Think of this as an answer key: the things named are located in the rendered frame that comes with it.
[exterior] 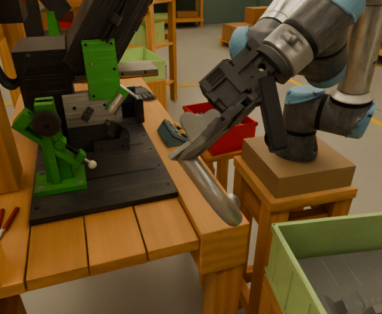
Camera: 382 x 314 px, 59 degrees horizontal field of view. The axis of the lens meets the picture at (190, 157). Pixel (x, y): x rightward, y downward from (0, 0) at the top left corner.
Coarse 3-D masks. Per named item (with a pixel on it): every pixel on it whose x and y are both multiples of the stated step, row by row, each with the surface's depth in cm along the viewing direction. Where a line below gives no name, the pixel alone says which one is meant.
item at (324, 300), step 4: (320, 296) 63; (324, 296) 62; (320, 300) 62; (324, 300) 62; (328, 300) 63; (324, 304) 62; (328, 304) 62; (332, 304) 64; (328, 308) 61; (332, 308) 62; (328, 312) 61; (332, 312) 61; (336, 312) 63
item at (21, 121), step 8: (24, 112) 92; (32, 112) 96; (16, 120) 92; (24, 120) 92; (16, 128) 92; (24, 128) 93; (32, 128) 95; (32, 136) 95; (64, 136) 102; (40, 144) 96; (56, 144) 99; (64, 144) 99; (56, 152) 99; (72, 152) 103; (80, 152) 104; (64, 160) 101; (72, 160) 102; (80, 160) 104
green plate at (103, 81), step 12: (84, 48) 118; (96, 48) 119; (108, 48) 120; (84, 60) 119; (96, 60) 120; (108, 60) 121; (96, 72) 121; (108, 72) 122; (96, 84) 122; (108, 84) 123; (96, 96) 123; (108, 96) 124
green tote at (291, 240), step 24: (360, 216) 83; (288, 240) 83; (312, 240) 84; (336, 240) 85; (360, 240) 87; (288, 264) 73; (288, 288) 73; (312, 288) 64; (288, 312) 75; (312, 312) 64
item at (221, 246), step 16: (128, 80) 203; (144, 112) 159; (160, 112) 159; (160, 144) 130; (176, 176) 110; (192, 192) 102; (224, 192) 102; (192, 208) 95; (208, 208) 95; (192, 224) 93; (208, 224) 89; (224, 224) 89; (240, 224) 89; (208, 240) 88; (224, 240) 90; (240, 240) 92; (192, 256) 99; (208, 256) 91; (224, 256) 93; (240, 256) 95; (208, 272) 94
